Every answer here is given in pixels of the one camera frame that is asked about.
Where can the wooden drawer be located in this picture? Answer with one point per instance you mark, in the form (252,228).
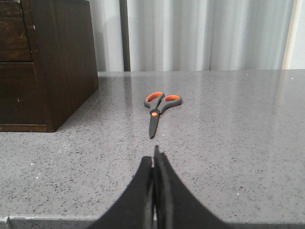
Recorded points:
(14,44)
(20,102)

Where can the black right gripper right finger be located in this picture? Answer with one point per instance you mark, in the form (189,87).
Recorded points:
(176,207)

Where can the grey orange scissors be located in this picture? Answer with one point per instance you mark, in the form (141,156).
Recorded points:
(157,102)

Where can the dark wooden drawer cabinet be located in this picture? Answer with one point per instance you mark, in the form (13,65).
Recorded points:
(62,50)

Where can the white pleated curtain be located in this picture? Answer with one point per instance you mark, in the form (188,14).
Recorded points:
(197,35)

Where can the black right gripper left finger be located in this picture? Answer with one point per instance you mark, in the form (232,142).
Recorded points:
(134,209)

